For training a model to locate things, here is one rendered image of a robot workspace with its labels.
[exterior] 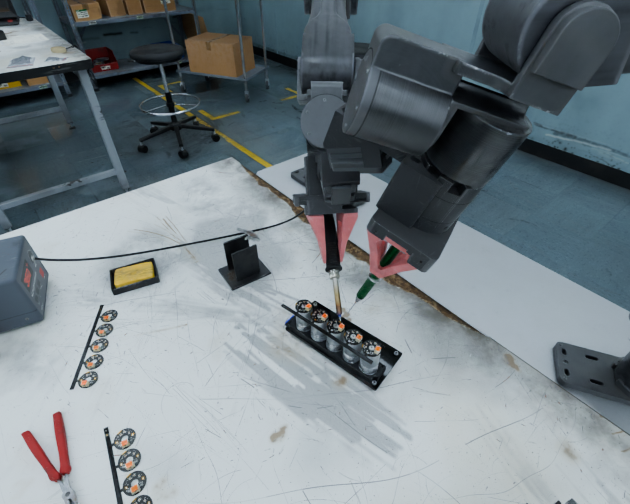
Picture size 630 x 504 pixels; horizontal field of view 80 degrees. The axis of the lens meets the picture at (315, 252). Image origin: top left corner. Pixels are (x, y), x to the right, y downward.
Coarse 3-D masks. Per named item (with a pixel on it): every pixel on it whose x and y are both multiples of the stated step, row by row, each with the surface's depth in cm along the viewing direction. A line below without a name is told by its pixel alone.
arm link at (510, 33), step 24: (504, 0) 24; (528, 0) 21; (552, 0) 20; (576, 0) 20; (600, 0) 20; (624, 0) 20; (504, 24) 23; (528, 24) 21; (624, 24) 21; (504, 48) 23; (528, 48) 21; (624, 48) 21; (600, 72) 22; (624, 72) 23
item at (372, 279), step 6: (390, 246) 39; (384, 252) 39; (390, 252) 39; (396, 252) 38; (384, 258) 40; (390, 258) 39; (384, 264) 40; (372, 276) 42; (366, 282) 43; (372, 282) 42; (378, 282) 42; (360, 288) 45; (366, 288) 44; (360, 294) 45; (366, 294) 45
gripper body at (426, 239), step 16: (448, 192) 29; (464, 192) 29; (432, 208) 31; (448, 208) 30; (464, 208) 31; (368, 224) 32; (384, 224) 32; (400, 224) 32; (416, 224) 32; (432, 224) 32; (448, 224) 32; (400, 240) 31; (416, 240) 32; (432, 240) 32; (416, 256) 31; (432, 256) 31
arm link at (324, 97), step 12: (300, 60) 48; (360, 60) 48; (300, 72) 48; (300, 84) 48; (312, 84) 41; (324, 84) 41; (336, 84) 41; (300, 96) 48; (312, 96) 41; (324, 96) 41; (336, 96) 41; (348, 96) 48; (312, 108) 41; (324, 108) 41; (336, 108) 41; (300, 120) 41; (312, 120) 41; (324, 120) 41; (312, 132) 42; (324, 132) 42; (312, 144) 42
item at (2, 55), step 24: (24, 24) 238; (0, 48) 191; (24, 48) 191; (48, 48) 191; (72, 48) 191; (0, 72) 159; (24, 72) 163; (48, 72) 168; (0, 120) 269; (96, 120) 194; (120, 168) 214; (48, 192) 197; (0, 216) 188
